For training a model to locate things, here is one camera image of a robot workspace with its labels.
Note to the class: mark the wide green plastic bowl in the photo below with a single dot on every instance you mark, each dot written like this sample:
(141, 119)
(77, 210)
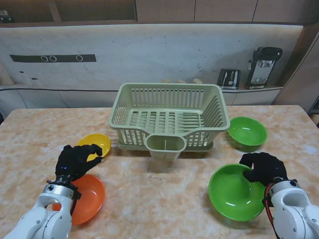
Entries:
(231, 194)

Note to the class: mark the wooden wall cabinet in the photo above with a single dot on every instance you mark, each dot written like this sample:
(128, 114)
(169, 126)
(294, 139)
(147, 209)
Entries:
(164, 10)

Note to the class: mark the orange plastic bowl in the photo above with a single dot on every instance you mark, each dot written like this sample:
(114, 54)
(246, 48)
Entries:
(89, 199)

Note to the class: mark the black wall strip with rings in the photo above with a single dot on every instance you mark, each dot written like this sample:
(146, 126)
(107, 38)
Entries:
(64, 58)

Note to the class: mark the black toaster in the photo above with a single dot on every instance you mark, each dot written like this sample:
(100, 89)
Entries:
(228, 79)

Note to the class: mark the pale green cutlery holder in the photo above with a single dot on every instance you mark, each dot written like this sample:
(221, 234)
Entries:
(159, 154)

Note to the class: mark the round wooden jar lid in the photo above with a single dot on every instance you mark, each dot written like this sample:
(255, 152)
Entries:
(197, 81)

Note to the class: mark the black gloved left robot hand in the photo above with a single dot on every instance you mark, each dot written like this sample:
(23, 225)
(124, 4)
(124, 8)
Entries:
(72, 161)

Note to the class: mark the small dark box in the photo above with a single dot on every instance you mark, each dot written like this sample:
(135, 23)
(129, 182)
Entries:
(4, 16)

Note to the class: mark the black silver coffee machine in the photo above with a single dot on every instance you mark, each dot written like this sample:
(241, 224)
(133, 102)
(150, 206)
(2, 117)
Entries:
(261, 69)

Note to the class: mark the pale green plastic dish rack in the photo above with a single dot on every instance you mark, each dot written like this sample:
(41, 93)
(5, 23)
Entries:
(169, 85)

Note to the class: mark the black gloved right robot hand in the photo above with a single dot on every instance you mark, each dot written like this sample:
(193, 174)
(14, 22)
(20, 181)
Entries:
(269, 169)

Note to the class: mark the yellow plastic bowl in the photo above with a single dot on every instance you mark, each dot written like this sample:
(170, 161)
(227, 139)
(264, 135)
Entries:
(99, 140)

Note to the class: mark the white kitchen counter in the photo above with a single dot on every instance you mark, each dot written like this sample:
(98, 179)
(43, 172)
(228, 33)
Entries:
(74, 98)

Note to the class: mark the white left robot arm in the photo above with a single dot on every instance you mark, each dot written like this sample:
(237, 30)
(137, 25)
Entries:
(40, 221)

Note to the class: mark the small deep green bowl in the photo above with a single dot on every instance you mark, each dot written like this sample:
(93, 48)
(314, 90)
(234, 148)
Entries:
(246, 134)

